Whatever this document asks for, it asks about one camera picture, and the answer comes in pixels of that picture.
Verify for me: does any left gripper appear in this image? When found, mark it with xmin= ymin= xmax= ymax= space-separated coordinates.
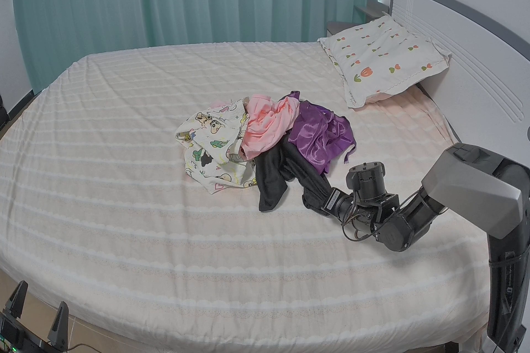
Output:
xmin=0 ymin=280 xmax=69 ymax=353

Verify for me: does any bed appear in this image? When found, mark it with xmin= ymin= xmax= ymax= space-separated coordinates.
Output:
xmin=0 ymin=0 xmax=530 ymax=353

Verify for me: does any pink garment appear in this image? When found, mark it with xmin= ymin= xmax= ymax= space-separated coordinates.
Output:
xmin=241 ymin=93 xmax=301 ymax=159

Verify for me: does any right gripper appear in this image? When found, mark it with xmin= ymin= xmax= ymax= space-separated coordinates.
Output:
xmin=320 ymin=185 xmax=357 ymax=224

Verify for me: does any white printed garment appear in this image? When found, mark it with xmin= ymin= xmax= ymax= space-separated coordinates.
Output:
xmin=174 ymin=98 xmax=259 ymax=195

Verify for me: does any black T-shirt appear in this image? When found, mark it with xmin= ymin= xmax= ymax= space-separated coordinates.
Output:
xmin=255 ymin=142 xmax=338 ymax=215

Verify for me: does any black cable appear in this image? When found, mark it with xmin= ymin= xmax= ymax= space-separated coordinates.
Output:
xmin=341 ymin=214 xmax=375 ymax=243

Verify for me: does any grey bedside table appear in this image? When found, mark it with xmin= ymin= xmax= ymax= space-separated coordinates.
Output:
xmin=326 ymin=0 xmax=390 ymax=39

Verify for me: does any purple garment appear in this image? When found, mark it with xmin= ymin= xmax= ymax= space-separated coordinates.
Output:
xmin=283 ymin=92 xmax=357 ymax=175

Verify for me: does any white printed pillow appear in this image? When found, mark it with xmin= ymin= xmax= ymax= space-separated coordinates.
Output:
xmin=317 ymin=15 xmax=452 ymax=109

